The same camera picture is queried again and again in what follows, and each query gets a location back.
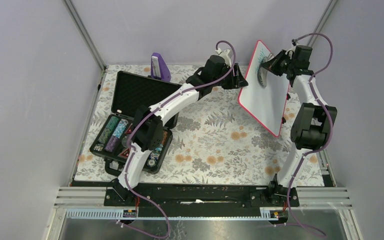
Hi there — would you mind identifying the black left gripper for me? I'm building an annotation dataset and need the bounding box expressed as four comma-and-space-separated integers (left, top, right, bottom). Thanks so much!
211, 63, 247, 90

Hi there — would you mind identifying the grey round scrubber pad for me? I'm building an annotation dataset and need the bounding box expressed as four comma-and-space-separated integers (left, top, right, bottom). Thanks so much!
257, 53, 274, 88

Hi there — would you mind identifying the pink framed whiteboard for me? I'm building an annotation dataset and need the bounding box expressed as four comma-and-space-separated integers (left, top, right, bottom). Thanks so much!
237, 40, 290, 137

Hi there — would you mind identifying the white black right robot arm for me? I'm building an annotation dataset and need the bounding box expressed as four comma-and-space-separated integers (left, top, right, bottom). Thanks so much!
258, 45, 338, 207

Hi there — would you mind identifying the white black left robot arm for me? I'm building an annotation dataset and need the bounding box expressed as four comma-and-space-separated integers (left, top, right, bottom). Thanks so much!
113, 52, 246, 206

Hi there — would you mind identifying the floral table mat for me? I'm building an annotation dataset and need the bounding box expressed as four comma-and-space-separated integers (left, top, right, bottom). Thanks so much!
74, 65, 325, 187

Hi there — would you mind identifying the purple metronome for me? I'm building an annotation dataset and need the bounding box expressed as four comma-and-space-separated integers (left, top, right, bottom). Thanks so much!
150, 52, 171, 82

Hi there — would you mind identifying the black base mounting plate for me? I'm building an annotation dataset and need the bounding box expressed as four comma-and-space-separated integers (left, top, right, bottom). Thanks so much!
104, 183, 300, 218

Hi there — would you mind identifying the black poker chip case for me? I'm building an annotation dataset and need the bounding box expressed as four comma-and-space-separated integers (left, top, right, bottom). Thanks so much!
89, 71, 180, 177

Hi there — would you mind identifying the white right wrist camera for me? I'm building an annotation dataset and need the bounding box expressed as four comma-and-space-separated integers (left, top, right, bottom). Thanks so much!
285, 45, 296, 58

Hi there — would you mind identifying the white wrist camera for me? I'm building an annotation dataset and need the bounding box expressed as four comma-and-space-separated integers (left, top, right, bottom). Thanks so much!
285, 45, 296, 58
215, 48, 233, 67

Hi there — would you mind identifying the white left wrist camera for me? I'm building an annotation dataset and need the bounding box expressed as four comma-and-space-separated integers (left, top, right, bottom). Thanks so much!
215, 48, 233, 67

